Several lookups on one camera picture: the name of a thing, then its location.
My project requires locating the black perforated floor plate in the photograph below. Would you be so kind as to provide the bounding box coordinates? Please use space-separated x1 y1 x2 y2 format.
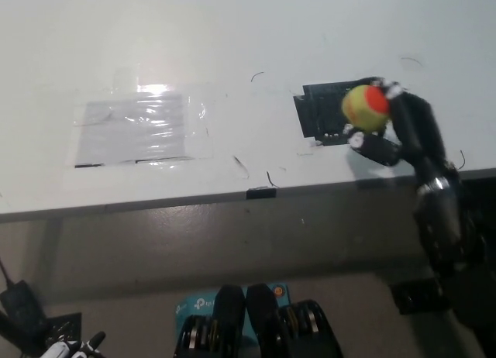
44 312 84 342

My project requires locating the black power adapter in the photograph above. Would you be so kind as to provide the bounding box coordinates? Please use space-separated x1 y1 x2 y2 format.
0 280 47 339

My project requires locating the clear plastic film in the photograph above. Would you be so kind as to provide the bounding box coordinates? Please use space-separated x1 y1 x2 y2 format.
69 83 215 169

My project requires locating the teal router box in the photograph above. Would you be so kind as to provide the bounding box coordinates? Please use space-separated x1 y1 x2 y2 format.
174 281 291 346

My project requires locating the black tape patch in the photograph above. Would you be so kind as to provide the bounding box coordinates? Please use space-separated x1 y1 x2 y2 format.
292 77 388 147

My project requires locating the grey paper sheet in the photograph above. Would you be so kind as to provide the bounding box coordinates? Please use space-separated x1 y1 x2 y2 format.
74 94 187 167

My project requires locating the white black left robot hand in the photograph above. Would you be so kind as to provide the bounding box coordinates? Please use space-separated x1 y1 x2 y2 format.
37 331 107 358

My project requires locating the grey table leg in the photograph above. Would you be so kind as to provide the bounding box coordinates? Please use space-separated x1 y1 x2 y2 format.
37 217 67 307

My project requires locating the black floor socket plate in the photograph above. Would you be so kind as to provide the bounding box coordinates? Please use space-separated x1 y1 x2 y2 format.
390 277 451 316

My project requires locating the orange yellow tennis ball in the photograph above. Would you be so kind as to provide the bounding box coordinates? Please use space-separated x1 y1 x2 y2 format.
340 84 391 134

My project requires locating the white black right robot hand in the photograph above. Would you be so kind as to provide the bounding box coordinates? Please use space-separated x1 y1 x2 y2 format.
342 76 450 173

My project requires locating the small black tape strip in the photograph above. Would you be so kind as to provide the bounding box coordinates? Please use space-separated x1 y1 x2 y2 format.
245 187 277 201

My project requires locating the black adapter cable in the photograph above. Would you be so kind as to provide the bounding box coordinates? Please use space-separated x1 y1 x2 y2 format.
0 256 13 290

